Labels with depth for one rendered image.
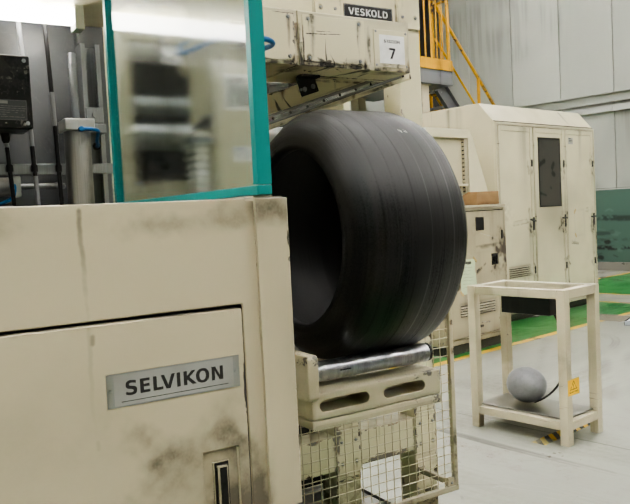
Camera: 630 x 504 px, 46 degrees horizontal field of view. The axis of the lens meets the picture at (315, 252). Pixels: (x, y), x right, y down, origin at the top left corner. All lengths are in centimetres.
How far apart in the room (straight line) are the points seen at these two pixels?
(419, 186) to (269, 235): 78
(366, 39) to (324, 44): 14
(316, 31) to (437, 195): 65
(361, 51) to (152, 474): 152
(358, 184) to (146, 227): 82
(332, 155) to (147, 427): 93
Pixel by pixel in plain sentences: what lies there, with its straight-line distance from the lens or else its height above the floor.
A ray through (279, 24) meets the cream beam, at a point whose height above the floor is 174.
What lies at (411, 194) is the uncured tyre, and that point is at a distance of 157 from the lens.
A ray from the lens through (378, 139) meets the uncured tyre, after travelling 162.
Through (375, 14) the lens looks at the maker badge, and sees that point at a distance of 258.
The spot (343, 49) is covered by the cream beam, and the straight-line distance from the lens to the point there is 209.
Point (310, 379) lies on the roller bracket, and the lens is 156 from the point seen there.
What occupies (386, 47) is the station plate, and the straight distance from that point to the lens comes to 218.
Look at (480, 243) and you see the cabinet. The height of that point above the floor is 91.
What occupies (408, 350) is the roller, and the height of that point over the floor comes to 91.
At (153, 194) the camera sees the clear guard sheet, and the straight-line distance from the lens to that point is 118.
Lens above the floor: 125
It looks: 3 degrees down
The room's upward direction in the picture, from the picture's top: 3 degrees counter-clockwise
